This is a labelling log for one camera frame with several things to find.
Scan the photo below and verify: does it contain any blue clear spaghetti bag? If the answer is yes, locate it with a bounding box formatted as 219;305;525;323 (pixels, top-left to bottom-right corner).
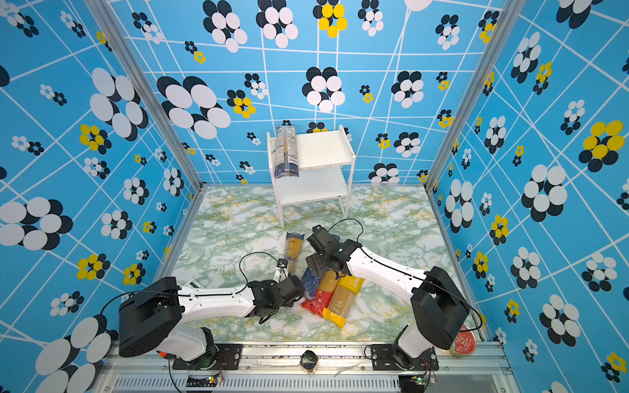
285;233;305;275

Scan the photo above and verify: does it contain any white label spaghetti bag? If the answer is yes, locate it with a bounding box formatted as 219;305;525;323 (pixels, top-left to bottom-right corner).
272;125;299;178

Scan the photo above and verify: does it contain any blue Barilla spaghetti box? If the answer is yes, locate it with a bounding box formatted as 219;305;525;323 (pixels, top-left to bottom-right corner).
301;267;323;300

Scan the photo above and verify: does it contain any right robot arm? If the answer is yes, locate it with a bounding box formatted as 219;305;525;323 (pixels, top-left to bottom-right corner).
306;225;472;363

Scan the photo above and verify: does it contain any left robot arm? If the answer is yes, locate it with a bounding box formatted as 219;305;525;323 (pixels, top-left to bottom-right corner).
119;276;305;364

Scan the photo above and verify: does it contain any white two-tier shelf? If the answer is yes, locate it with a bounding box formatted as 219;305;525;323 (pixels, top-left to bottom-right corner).
266;127;356;227

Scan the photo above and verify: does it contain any yellow Pastatime spaghetti bag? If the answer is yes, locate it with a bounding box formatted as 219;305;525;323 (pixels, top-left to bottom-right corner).
322;275;364;328

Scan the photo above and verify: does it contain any red spaghetti bag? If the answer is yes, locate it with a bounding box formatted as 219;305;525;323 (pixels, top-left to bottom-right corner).
301;270;339;317

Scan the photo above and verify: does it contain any black round knob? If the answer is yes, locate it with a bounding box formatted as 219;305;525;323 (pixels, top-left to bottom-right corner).
300;350;319;374

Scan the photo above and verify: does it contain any round red tin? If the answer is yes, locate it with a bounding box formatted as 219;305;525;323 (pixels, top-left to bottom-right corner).
448;325;478;357

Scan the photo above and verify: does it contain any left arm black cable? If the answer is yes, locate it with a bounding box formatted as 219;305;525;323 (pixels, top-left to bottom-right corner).
100;251;286;325

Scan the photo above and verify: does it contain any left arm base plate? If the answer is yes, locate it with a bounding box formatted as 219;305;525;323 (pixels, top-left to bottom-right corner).
171;343;243;371

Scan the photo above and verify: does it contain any aluminium front rail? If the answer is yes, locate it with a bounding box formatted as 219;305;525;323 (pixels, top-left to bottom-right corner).
93;342;520;392

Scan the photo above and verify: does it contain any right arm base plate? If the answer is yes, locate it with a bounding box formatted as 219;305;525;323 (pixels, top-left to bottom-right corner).
368;344;439;373

